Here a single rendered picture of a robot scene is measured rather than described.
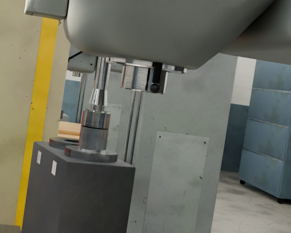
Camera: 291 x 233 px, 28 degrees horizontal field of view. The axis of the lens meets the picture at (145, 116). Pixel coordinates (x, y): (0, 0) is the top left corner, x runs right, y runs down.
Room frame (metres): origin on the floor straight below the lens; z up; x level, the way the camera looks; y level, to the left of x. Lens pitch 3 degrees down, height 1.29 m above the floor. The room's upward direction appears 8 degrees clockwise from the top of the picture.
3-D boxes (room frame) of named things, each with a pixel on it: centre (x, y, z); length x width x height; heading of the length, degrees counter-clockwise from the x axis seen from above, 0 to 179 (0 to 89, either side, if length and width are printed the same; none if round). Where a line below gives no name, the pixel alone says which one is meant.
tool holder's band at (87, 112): (0.97, 0.08, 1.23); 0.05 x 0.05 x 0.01
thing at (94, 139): (0.97, 0.08, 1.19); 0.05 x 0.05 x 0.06
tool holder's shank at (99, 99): (0.97, 0.08, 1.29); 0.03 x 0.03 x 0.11
